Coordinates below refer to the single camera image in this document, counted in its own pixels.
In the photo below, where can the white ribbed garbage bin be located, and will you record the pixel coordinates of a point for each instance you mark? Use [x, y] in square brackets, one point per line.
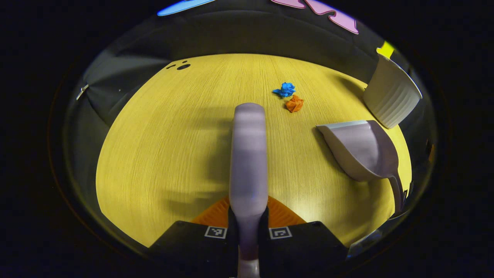
[391, 96]

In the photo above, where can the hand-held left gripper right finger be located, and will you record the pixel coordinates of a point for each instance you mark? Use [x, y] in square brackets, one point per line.
[305, 247]

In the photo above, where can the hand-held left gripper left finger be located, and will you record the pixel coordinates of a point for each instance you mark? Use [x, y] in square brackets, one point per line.
[193, 247]

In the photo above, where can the small metal cloth clip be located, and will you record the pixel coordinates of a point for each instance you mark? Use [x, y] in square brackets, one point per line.
[82, 92]

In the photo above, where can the yellow wooden desktop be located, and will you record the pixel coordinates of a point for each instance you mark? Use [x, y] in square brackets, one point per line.
[162, 146]

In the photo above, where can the small lilac broom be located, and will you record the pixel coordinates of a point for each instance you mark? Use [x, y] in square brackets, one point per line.
[249, 154]

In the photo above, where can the orange paper ball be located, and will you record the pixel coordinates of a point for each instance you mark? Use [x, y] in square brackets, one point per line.
[294, 104]

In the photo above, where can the blue paper ball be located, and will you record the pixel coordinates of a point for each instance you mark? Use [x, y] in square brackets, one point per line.
[285, 89]

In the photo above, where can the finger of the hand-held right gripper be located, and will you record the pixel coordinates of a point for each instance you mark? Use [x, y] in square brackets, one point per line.
[407, 199]

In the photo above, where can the lilac plastic dustpan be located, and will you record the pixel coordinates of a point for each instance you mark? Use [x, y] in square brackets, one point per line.
[362, 150]

